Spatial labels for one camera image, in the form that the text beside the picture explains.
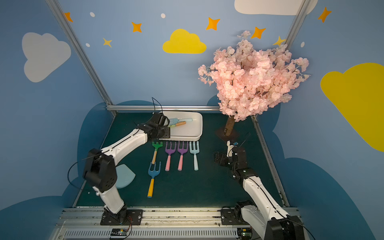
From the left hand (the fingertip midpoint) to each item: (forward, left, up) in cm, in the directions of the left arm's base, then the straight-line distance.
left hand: (165, 130), depth 92 cm
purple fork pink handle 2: (-7, -10, -15) cm, 19 cm away
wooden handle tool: (+19, -7, -15) cm, 26 cm away
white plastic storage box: (+11, -16, -14) cm, 24 cm away
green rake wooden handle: (-3, +8, -14) cm, 16 cm away
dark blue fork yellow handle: (-22, +7, -15) cm, 28 cm away
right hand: (-13, -35, -4) cm, 37 cm away
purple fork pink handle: (-7, -2, -15) cm, 16 cm away
